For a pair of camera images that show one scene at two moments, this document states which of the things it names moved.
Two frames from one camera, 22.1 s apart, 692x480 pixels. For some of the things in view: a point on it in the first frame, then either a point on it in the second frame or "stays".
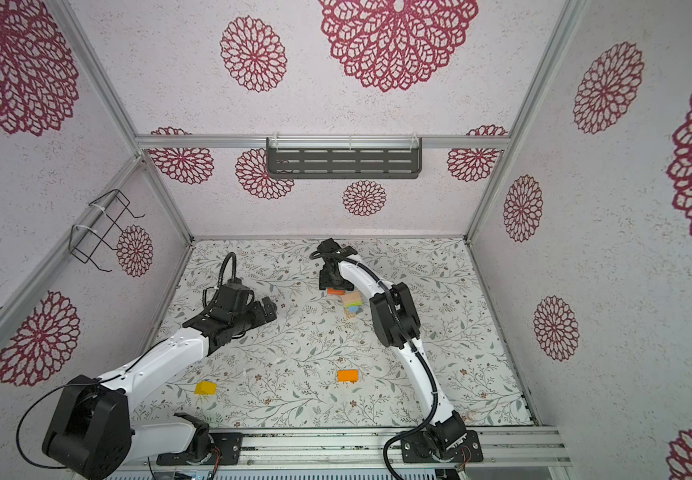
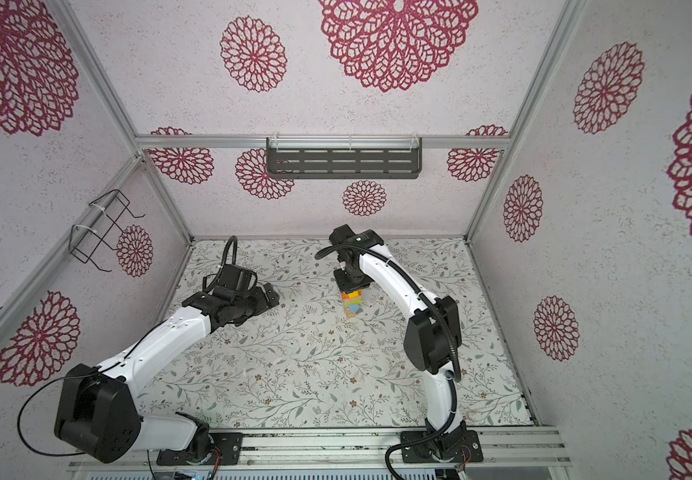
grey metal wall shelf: (344, 157) stays
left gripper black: (255, 306) → (257, 292)
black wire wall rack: (85, 240) stays
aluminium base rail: (503, 448) stays
